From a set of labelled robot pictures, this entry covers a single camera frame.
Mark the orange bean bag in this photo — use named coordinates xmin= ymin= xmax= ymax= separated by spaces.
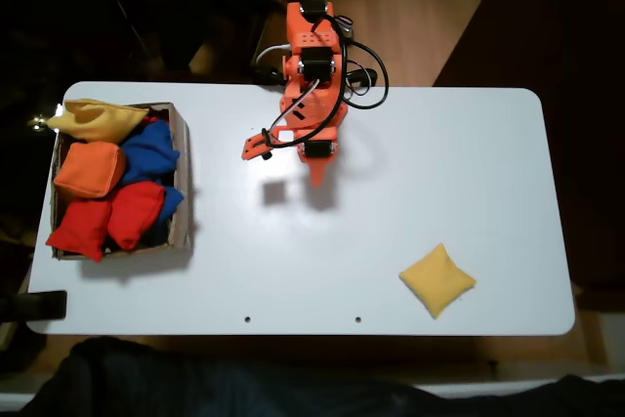
xmin=53 ymin=141 xmax=127 ymax=199

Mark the white cable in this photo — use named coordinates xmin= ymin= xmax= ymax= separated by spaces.
xmin=256 ymin=43 xmax=294 ymax=66

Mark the red bean bag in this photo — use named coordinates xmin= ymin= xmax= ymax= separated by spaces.
xmin=46 ymin=196 xmax=114 ymax=263
xmin=105 ymin=181 xmax=167 ymax=251

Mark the cardboard box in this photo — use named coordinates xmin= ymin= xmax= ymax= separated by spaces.
xmin=50 ymin=102 xmax=192 ymax=262

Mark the black plug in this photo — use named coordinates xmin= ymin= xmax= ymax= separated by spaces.
xmin=345 ymin=66 xmax=380 ymax=96

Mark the black table clamp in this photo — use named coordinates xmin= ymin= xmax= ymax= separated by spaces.
xmin=0 ymin=290 xmax=68 ymax=323

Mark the thick black camera cable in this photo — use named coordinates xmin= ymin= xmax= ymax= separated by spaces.
xmin=262 ymin=14 xmax=391 ymax=149

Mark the person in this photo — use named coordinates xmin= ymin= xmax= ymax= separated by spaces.
xmin=14 ymin=336 xmax=625 ymax=417

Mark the blue bean bag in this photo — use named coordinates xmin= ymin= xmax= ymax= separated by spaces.
xmin=158 ymin=185 xmax=186 ymax=223
xmin=119 ymin=119 xmax=181 ymax=187

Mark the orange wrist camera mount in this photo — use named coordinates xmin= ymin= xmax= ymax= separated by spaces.
xmin=240 ymin=127 xmax=299 ymax=163

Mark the black power cable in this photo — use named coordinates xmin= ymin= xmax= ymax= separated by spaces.
xmin=251 ymin=63 xmax=287 ymax=86

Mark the yellow bean bag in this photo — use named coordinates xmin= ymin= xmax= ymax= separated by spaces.
xmin=398 ymin=242 xmax=478 ymax=319
xmin=47 ymin=98 xmax=150 ymax=145

